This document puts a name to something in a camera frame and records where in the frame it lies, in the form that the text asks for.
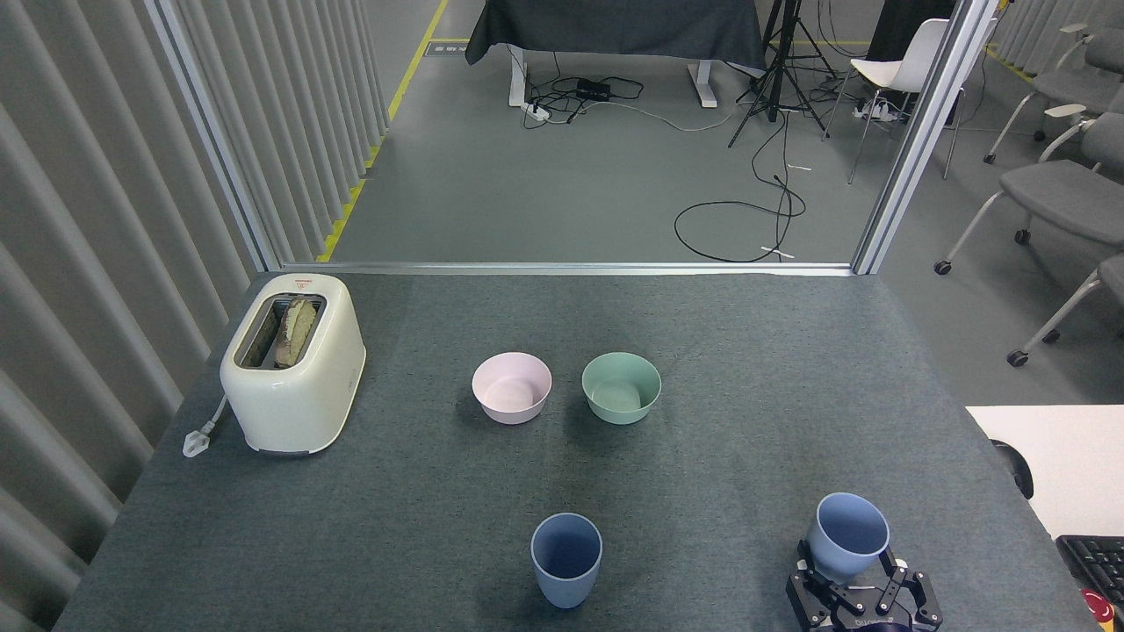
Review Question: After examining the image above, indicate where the blue plastic cup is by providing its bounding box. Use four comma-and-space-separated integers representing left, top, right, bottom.
530, 513, 603, 609
806, 492, 890, 585

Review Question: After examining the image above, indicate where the silver aluminium post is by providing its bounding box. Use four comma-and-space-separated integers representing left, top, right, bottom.
850, 0, 1002, 276
145, 0, 284, 273

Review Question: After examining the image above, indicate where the pink bowl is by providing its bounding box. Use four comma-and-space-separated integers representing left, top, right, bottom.
472, 352, 553, 426

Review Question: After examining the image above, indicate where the black rounded object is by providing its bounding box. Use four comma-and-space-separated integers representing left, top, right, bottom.
991, 439, 1035, 500

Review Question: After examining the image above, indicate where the dark grey table cloth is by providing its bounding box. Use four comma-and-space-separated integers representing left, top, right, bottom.
465, 0, 768, 73

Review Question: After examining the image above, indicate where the toasted bread slice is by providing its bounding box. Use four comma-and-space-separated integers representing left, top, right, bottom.
273, 297, 319, 369

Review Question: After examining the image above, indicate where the white side table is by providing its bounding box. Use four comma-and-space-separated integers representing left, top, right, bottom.
966, 405, 1124, 541

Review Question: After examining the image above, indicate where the white plastic chair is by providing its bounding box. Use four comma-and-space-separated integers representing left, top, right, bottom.
822, 18, 967, 185

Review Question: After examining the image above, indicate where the green bowl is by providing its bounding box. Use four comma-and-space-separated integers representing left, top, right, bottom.
581, 352, 662, 426

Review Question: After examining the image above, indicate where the silver aluminium rail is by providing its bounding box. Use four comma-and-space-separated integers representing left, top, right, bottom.
279, 261, 854, 278

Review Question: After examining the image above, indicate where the black looped floor cable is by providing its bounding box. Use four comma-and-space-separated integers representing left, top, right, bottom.
674, 114, 807, 264

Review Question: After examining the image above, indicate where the black tripod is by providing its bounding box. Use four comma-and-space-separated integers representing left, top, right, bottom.
728, 0, 839, 148

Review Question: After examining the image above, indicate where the black keyboard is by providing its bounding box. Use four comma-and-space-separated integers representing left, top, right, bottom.
1056, 535, 1124, 607

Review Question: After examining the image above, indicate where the cream white toaster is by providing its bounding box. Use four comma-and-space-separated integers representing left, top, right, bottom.
219, 273, 366, 456

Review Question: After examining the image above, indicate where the white table leg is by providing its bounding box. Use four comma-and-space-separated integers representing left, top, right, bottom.
688, 61, 718, 109
508, 46, 531, 108

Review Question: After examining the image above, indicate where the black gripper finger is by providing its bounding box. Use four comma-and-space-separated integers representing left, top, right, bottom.
786, 540, 849, 630
876, 548, 943, 630

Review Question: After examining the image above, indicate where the grey office chair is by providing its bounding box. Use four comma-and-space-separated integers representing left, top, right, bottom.
983, 25, 1124, 165
1007, 255, 1124, 368
934, 111, 1124, 277

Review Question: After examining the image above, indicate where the white toaster cord with plug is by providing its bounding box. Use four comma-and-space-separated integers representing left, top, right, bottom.
183, 395, 229, 459

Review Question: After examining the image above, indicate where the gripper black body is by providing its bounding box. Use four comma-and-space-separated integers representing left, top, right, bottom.
824, 606, 907, 632

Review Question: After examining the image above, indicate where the white floor cable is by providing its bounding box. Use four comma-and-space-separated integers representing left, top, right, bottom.
606, 99, 747, 133

